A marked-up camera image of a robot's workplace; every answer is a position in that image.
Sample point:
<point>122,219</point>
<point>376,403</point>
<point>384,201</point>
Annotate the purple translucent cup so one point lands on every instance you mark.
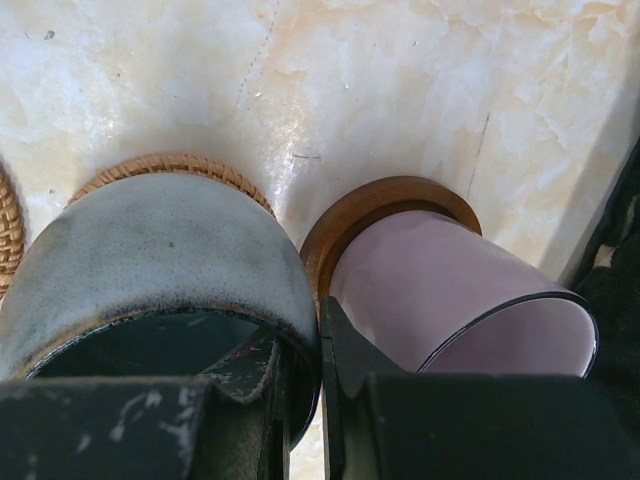
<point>435,297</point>

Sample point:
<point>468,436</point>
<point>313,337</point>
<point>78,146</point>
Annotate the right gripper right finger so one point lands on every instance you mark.
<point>381,422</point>

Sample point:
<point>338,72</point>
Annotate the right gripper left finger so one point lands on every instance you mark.
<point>223,424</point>

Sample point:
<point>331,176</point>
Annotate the woven rattan coaster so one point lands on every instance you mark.
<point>173,163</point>
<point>12,232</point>

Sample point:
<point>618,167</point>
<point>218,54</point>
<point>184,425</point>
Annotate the black floral blanket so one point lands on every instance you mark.
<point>611,287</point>

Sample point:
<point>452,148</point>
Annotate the dark wooden coaster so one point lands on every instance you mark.
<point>359,209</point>

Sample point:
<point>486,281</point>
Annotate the grey mug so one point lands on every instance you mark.
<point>160,274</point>

